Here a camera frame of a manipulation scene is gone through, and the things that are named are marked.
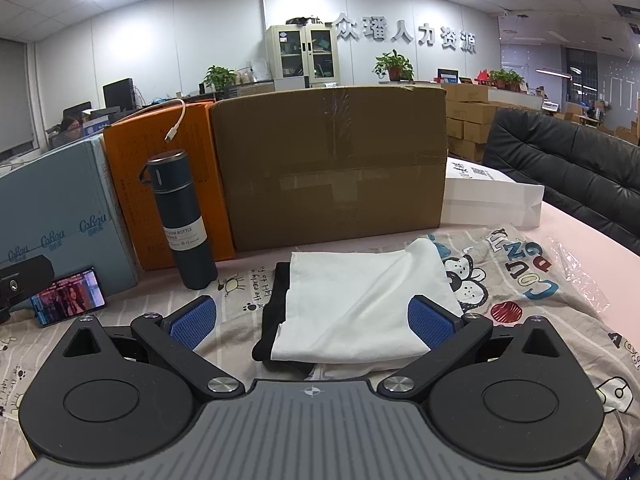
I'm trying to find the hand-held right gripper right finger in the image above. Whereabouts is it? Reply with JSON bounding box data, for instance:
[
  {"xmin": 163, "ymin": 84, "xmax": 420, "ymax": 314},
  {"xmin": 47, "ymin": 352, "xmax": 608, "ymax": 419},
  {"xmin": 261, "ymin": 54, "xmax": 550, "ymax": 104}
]
[{"xmin": 377, "ymin": 295, "xmax": 572, "ymax": 405}]

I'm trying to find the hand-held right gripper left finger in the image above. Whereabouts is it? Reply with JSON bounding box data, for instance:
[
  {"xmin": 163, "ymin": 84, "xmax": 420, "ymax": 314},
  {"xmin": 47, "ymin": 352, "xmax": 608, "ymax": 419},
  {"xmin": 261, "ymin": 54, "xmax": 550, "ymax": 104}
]
[{"xmin": 62, "ymin": 295, "xmax": 246, "ymax": 405}]

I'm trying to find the smartphone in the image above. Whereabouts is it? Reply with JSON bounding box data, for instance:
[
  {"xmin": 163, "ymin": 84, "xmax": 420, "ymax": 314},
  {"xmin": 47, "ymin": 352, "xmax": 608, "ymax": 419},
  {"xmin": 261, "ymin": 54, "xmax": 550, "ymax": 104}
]
[{"xmin": 30, "ymin": 266, "xmax": 108, "ymax": 328}]

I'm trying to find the white folded cloth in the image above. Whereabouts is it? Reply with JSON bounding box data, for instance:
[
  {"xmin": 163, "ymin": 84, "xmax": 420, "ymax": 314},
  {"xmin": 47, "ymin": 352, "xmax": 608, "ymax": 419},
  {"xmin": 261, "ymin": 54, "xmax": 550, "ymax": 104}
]
[{"xmin": 272, "ymin": 237, "xmax": 463, "ymax": 365}]

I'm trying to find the black folded cloth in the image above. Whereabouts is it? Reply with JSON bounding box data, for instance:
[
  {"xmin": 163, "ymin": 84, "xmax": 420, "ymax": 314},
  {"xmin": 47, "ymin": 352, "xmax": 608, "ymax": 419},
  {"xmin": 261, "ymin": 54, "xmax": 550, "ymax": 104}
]
[{"xmin": 251, "ymin": 261, "xmax": 316, "ymax": 376}]

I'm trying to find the light blue box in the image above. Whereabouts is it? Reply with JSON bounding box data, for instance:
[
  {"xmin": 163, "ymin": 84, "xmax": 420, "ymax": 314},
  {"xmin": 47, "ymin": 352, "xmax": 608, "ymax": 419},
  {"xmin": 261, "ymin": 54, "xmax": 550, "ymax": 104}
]
[{"xmin": 0, "ymin": 136, "xmax": 141, "ymax": 311}]

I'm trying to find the cartoon printed bedsheet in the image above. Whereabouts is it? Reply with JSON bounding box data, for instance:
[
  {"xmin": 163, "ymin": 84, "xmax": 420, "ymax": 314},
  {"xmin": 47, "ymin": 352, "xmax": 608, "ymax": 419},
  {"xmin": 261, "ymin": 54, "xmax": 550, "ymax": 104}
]
[{"xmin": 0, "ymin": 222, "xmax": 640, "ymax": 480}]

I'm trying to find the dark blue thermos bottle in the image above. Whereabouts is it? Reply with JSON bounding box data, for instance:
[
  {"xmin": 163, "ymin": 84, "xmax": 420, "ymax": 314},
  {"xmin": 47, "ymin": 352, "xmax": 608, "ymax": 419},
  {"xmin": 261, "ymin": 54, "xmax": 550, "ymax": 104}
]
[{"xmin": 139, "ymin": 150, "xmax": 218, "ymax": 290}]

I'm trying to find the grey folded cloth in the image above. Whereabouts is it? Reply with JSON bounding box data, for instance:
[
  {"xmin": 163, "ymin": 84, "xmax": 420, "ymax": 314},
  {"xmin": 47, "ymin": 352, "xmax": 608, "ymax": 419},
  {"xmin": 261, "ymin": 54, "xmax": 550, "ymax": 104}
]
[{"xmin": 305, "ymin": 359, "xmax": 386, "ymax": 382}]

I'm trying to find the white paper bag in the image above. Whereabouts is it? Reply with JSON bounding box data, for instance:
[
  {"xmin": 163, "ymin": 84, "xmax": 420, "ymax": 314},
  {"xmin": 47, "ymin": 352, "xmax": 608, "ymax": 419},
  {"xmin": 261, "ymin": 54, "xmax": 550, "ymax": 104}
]
[{"xmin": 440, "ymin": 156, "xmax": 546, "ymax": 228}]

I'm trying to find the orange box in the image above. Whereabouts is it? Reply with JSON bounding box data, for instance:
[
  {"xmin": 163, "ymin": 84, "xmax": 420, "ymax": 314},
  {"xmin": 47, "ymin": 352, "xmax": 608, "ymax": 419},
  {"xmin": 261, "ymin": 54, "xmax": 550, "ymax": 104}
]
[{"xmin": 102, "ymin": 101, "xmax": 236, "ymax": 271}]

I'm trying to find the clear plastic bag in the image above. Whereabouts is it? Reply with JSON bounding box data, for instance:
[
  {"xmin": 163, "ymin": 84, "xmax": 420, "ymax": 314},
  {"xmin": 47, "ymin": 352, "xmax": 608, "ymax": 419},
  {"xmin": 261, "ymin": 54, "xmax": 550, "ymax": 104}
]
[{"xmin": 545, "ymin": 235, "xmax": 613, "ymax": 318}]

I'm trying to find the black computer monitor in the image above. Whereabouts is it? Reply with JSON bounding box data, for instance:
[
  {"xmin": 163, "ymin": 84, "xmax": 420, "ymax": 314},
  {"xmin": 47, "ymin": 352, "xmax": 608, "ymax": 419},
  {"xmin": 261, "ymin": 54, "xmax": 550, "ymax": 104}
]
[
  {"xmin": 62, "ymin": 101, "xmax": 93, "ymax": 123},
  {"xmin": 102, "ymin": 78, "xmax": 136, "ymax": 111}
]

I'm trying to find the large brown cardboard box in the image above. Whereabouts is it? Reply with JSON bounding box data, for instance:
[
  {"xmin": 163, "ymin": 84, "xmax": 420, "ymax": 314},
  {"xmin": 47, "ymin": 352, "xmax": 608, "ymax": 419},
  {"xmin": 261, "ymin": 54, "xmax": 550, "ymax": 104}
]
[{"xmin": 209, "ymin": 84, "xmax": 448, "ymax": 252}]

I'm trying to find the black leather sofa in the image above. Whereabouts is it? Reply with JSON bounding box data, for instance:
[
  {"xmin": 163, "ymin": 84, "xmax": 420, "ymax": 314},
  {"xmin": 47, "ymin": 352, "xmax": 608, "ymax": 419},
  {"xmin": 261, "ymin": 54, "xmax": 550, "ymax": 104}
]
[{"xmin": 481, "ymin": 107, "xmax": 640, "ymax": 251}]

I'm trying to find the stack of cardboard boxes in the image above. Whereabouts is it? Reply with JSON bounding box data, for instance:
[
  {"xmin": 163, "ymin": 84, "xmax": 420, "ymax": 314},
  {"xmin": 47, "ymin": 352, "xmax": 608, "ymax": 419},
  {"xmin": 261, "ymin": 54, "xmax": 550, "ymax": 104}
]
[{"xmin": 442, "ymin": 82, "xmax": 501, "ymax": 161}]

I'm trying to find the potted green plant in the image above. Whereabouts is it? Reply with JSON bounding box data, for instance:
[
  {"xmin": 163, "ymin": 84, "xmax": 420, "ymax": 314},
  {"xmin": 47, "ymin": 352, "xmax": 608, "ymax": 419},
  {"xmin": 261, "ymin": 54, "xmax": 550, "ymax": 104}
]
[
  {"xmin": 372, "ymin": 50, "xmax": 415, "ymax": 82},
  {"xmin": 489, "ymin": 69, "xmax": 526, "ymax": 92},
  {"xmin": 204, "ymin": 65, "xmax": 237, "ymax": 93}
]

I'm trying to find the white glass-door cabinet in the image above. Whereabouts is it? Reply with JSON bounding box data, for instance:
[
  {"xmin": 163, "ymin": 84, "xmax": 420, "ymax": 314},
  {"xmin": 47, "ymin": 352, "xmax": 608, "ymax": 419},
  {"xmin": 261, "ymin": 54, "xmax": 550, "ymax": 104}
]
[{"xmin": 265, "ymin": 24, "xmax": 341, "ymax": 88}]

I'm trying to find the white charging cable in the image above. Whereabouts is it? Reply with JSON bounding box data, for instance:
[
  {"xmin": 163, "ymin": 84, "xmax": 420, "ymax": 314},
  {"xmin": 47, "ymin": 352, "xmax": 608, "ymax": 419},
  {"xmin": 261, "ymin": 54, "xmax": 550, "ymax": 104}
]
[{"xmin": 102, "ymin": 98, "xmax": 187, "ymax": 143}]

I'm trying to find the grey wall lettering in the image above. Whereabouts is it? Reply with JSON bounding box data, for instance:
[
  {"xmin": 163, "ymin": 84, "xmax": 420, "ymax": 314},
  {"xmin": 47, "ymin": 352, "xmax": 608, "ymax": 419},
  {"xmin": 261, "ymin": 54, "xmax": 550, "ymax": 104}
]
[{"xmin": 334, "ymin": 12, "xmax": 478, "ymax": 55}]

